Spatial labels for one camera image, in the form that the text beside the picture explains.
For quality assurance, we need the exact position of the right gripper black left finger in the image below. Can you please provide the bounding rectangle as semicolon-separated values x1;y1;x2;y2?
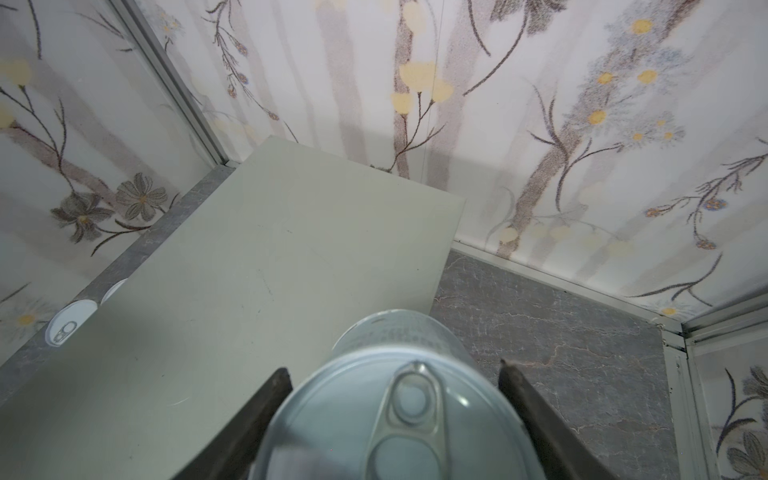
174;367;293;480

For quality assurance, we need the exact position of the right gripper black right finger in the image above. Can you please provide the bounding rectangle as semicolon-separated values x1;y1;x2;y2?
498;360;616;480

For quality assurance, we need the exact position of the teal brown label can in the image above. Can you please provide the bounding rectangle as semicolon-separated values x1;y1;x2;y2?
248;309;544;479

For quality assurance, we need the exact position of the green label can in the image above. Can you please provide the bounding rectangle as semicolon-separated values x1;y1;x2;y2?
100;278;127;304

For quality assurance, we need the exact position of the grey metal counter cabinet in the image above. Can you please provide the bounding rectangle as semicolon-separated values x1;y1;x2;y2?
1;138;465;479

